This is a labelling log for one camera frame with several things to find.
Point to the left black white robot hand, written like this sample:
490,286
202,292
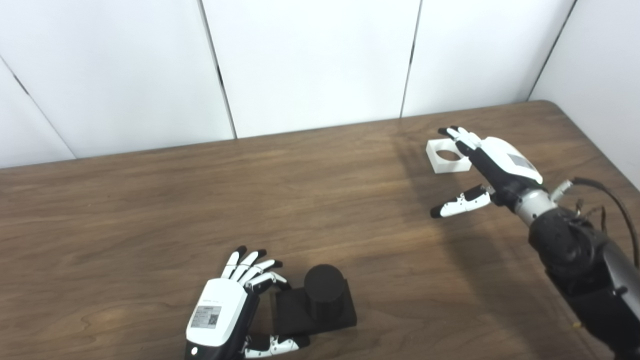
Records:
217,312

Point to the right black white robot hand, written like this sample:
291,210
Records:
505,165

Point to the white square piece with hole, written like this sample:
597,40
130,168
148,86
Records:
445,166

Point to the black peg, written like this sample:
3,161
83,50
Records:
325,295

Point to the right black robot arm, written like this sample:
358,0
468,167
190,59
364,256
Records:
580,255

